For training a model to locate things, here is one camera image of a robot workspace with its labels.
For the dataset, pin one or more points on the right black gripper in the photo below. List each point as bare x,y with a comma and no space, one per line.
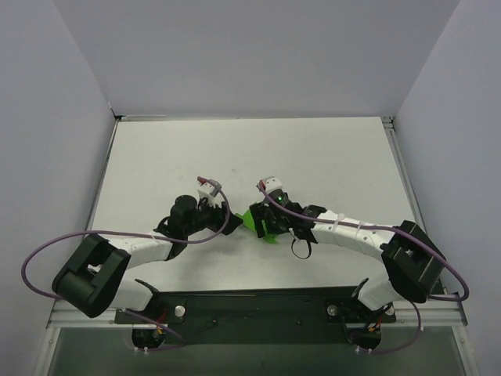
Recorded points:
264,218

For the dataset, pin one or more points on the green paper box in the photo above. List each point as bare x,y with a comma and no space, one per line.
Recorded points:
248,223

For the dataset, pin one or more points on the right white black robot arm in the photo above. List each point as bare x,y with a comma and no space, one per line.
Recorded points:
395,282

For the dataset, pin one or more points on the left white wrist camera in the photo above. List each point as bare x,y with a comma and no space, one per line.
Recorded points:
208,191

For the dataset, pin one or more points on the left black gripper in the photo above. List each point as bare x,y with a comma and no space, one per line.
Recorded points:
218,216

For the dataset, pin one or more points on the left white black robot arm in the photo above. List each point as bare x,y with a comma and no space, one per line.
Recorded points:
92,278

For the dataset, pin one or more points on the aluminium frame rail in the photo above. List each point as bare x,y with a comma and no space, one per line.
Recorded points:
411,196

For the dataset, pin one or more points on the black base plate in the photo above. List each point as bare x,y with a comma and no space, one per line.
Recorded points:
295,316

